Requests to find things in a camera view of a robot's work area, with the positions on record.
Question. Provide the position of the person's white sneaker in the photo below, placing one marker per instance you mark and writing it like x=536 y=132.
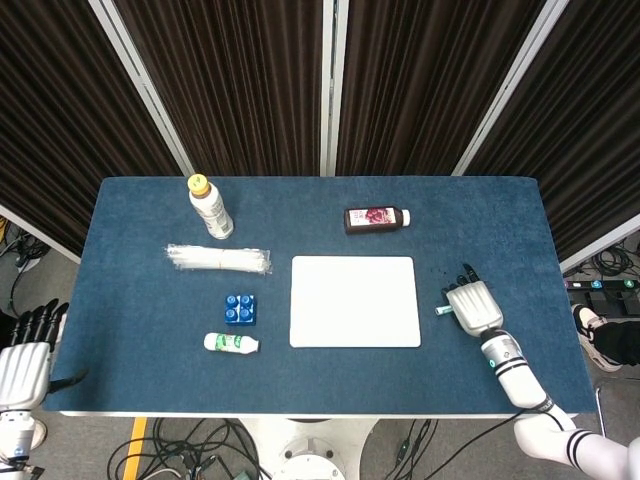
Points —
x=592 y=340

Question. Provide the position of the dark brown juice bottle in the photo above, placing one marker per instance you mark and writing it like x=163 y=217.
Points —
x=376 y=221

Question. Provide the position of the green white tube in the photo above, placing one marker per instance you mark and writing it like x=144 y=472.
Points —
x=443 y=310

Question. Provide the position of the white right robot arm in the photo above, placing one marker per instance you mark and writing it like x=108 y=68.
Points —
x=550 y=415

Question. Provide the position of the white drawing board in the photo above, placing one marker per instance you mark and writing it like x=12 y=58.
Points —
x=355 y=301

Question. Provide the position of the bundle of clear straws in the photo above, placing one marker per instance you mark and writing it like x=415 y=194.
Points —
x=220 y=258

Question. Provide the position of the black power strip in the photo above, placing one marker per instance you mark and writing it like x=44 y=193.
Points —
x=600 y=285

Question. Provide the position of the blue table mat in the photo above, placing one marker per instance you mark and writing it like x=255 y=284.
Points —
x=320 y=295

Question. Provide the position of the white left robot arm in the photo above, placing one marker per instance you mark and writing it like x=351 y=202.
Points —
x=17 y=437

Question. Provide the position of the blue toy building block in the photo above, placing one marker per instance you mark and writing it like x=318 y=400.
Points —
x=240 y=310

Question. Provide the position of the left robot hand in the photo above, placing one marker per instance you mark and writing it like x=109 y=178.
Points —
x=24 y=357

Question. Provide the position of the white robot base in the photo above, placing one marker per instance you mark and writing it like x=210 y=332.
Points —
x=306 y=450

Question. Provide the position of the yellow-capped white drink bottle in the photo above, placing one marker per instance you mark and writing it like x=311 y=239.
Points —
x=211 y=207

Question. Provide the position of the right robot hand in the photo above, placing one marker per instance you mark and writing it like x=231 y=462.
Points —
x=472 y=306

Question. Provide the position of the yellow floor tape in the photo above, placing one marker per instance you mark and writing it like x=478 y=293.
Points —
x=134 y=447

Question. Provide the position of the dark ribbed partition panel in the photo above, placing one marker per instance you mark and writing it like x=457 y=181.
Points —
x=575 y=125
x=435 y=85
x=225 y=85
x=65 y=115

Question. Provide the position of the small white green-label bottle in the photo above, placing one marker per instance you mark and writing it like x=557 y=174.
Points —
x=231 y=343

